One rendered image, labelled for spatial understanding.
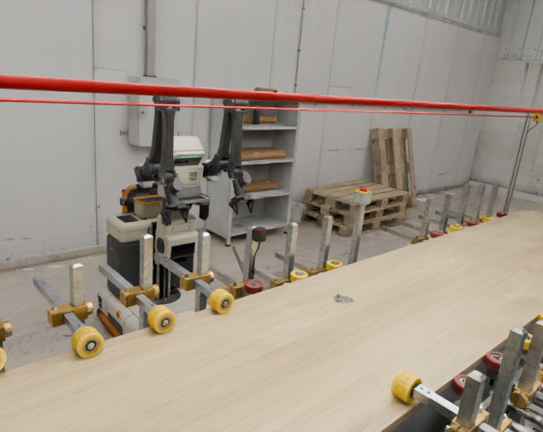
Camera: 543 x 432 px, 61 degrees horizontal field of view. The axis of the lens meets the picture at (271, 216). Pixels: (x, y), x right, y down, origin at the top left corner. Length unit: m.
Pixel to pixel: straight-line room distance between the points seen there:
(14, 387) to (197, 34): 3.91
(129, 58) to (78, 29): 0.48
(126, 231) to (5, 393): 1.68
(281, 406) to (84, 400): 0.52
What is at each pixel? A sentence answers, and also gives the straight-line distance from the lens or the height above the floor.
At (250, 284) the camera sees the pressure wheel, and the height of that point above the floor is 0.90.
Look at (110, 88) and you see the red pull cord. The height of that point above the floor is 1.75.
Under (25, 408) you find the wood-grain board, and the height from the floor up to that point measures 0.90.
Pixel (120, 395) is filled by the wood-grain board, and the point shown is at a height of 0.90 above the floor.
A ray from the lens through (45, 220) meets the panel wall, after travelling 4.45.
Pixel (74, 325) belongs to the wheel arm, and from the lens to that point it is 1.62.
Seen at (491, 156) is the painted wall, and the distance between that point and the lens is 9.97.
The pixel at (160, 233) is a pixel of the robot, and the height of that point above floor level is 0.80.
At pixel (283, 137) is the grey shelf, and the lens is 5.38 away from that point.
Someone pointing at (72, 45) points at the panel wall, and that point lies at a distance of 4.32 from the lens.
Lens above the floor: 1.76
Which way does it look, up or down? 17 degrees down
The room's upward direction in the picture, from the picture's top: 5 degrees clockwise
